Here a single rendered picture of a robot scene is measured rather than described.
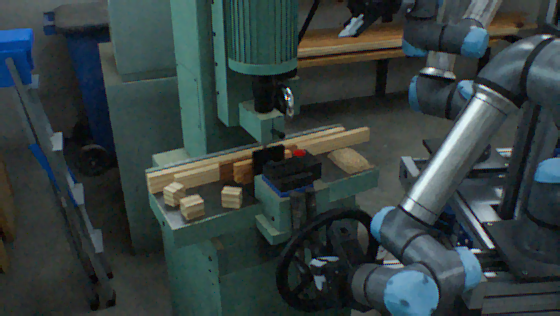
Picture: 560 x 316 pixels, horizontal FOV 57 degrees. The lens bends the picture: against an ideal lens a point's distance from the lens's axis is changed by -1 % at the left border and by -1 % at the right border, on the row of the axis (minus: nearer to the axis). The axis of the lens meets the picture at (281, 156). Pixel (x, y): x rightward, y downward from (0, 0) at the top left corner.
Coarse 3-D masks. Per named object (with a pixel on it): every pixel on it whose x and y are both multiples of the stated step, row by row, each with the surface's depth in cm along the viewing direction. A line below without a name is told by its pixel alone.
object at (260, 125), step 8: (240, 104) 144; (248, 104) 144; (240, 112) 145; (248, 112) 140; (256, 112) 139; (272, 112) 139; (240, 120) 147; (248, 120) 142; (256, 120) 137; (264, 120) 135; (272, 120) 136; (280, 120) 137; (248, 128) 143; (256, 128) 138; (264, 128) 136; (280, 128) 139; (256, 136) 139; (264, 136) 137; (272, 136) 138
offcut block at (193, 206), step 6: (186, 198) 126; (192, 198) 126; (198, 198) 126; (186, 204) 124; (192, 204) 124; (198, 204) 125; (186, 210) 124; (192, 210) 124; (198, 210) 125; (204, 210) 126; (186, 216) 125; (192, 216) 125; (198, 216) 126
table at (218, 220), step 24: (336, 168) 147; (192, 192) 136; (216, 192) 136; (336, 192) 142; (360, 192) 147; (168, 216) 126; (216, 216) 126; (240, 216) 130; (264, 216) 132; (192, 240) 126
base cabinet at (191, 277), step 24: (168, 240) 181; (168, 264) 193; (192, 264) 157; (264, 264) 141; (192, 288) 165; (216, 288) 139; (240, 288) 140; (264, 288) 145; (312, 288) 154; (192, 312) 173; (216, 312) 144; (240, 312) 144; (264, 312) 148; (288, 312) 153; (312, 312) 159; (336, 312) 165
